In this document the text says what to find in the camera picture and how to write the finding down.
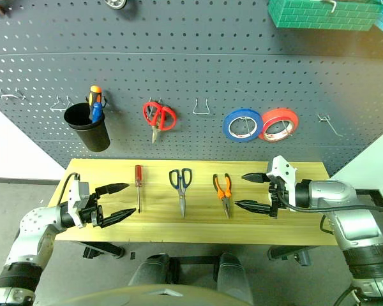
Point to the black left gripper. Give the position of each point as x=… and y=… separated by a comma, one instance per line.
x=91, y=210

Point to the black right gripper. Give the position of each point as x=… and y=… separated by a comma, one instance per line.
x=279, y=196

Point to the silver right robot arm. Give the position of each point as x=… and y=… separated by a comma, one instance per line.
x=348, y=216

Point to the gray metal pegboard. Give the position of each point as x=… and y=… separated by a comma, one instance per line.
x=191, y=63

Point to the black table foot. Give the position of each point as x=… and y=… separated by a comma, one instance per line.
x=105, y=250
x=290, y=253

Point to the small black floor block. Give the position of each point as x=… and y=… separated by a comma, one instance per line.
x=132, y=255

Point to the black plastic cup holder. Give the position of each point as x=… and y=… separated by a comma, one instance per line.
x=92, y=137

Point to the tape roll metal hook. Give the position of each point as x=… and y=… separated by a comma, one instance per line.
x=249, y=122

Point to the blue tape roll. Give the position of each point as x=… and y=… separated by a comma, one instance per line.
x=227, y=122

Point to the dark rounded grey shape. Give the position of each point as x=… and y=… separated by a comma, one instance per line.
x=233, y=274
x=153, y=271

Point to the red tape roll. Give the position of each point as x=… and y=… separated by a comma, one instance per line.
x=293, y=119

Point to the olive rounded robot body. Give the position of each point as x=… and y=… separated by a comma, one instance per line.
x=147, y=298

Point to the long metal pegboard hook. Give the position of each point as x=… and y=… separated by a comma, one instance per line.
x=333, y=127

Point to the flat metal pegboard hook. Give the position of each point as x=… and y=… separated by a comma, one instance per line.
x=9, y=95

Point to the green brick pattern box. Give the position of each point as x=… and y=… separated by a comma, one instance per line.
x=322, y=16

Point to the round metal bearing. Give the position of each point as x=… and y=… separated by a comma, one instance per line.
x=115, y=3

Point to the metal hook on green box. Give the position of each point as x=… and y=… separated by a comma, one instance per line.
x=332, y=6

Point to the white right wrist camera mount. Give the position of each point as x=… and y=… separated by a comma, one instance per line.
x=282, y=170

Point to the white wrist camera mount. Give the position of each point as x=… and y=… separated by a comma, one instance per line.
x=78, y=194
x=282, y=170

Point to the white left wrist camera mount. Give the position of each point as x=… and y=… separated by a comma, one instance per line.
x=78, y=194

